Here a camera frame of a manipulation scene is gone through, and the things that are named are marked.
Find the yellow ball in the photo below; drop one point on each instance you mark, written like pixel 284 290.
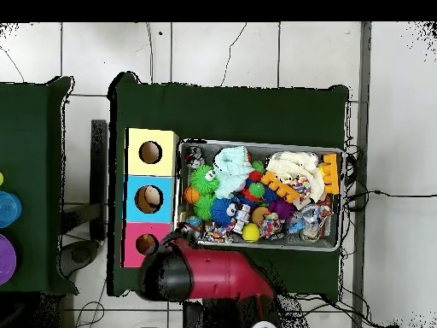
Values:
pixel 251 233

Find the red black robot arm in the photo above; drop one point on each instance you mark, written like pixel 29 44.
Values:
pixel 222 276

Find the black stand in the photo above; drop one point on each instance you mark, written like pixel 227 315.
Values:
pixel 99 153

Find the green puffer toy with eyes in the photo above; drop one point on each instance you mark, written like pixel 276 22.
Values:
pixel 201 181

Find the blue puffer toy with eyes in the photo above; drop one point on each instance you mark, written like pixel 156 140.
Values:
pixel 220 212

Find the silver robot toy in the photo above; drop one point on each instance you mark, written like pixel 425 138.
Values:
pixel 241 217

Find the small globe ball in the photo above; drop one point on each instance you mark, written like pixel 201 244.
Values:
pixel 194 220

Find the purple round lid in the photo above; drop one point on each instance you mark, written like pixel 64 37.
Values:
pixel 6 259

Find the dark green tablecloth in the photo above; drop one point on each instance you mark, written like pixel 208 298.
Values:
pixel 34 136
pixel 222 112

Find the cream muslin cloth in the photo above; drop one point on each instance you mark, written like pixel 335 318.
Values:
pixel 290 164

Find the long orange plastic toy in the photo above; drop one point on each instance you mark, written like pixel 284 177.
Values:
pixel 280 188

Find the light blue muslin cloth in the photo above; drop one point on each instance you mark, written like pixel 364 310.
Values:
pixel 232 171

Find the orange yellow block toy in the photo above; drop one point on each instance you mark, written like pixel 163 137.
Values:
pixel 331 174

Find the wooden three-hole box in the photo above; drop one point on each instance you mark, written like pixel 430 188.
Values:
pixel 164 205

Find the small orange basketball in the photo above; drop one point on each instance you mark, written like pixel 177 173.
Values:
pixel 191 195

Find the blue round lid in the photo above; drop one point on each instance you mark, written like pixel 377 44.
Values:
pixel 8 209

